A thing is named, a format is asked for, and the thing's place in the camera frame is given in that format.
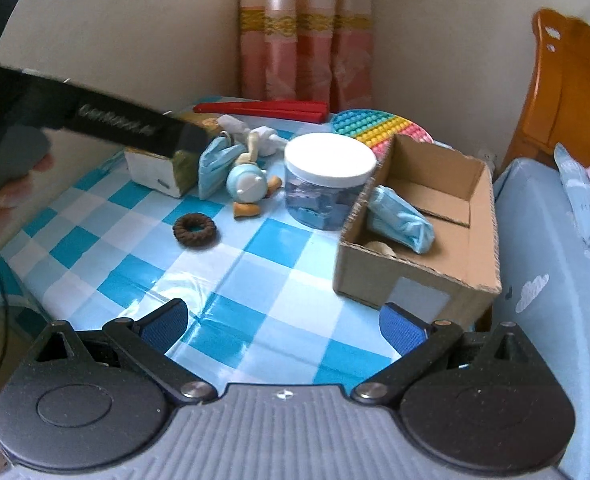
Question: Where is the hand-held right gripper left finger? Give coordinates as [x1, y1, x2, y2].
[31, 298, 219, 407]

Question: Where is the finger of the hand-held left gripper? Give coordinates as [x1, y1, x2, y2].
[172, 116, 212, 156]

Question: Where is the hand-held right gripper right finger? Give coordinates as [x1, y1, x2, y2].
[351, 302, 545, 405]

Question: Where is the blue face mask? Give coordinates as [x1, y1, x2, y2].
[197, 135, 248, 200]
[366, 185, 435, 254]

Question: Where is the pale sachet with teal strings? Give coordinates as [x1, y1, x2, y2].
[216, 114, 250, 138]

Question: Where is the cardboard box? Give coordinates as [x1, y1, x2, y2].
[332, 133, 503, 313]

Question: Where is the person's left hand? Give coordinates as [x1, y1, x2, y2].
[0, 154, 56, 252]

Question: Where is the golden rectangular box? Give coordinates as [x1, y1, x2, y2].
[124, 112, 217, 198]

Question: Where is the blue and beige toy doll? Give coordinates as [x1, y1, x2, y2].
[225, 127, 284, 221]

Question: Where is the red folded fan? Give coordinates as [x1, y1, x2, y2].
[193, 101, 329, 123]

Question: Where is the beige round item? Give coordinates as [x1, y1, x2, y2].
[365, 241, 398, 259]

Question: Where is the brown hair scrunchie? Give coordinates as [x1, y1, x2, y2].
[172, 213, 219, 247]

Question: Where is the blue checkered tablecloth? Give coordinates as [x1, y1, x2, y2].
[0, 95, 476, 382]

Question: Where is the clear jar with white lid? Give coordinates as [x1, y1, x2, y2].
[283, 134, 378, 232]

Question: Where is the pink striped curtain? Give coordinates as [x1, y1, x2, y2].
[238, 0, 376, 113]

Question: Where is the light blue bed sheet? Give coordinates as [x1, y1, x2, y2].
[490, 157, 590, 480]

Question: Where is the rainbow bubble pop toy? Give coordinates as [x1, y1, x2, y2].
[330, 109, 433, 157]

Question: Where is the blue printed pillow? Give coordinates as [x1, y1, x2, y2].
[554, 142, 590, 273]

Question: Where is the wooden bed headboard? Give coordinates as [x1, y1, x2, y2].
[500, 8, 590, 176]

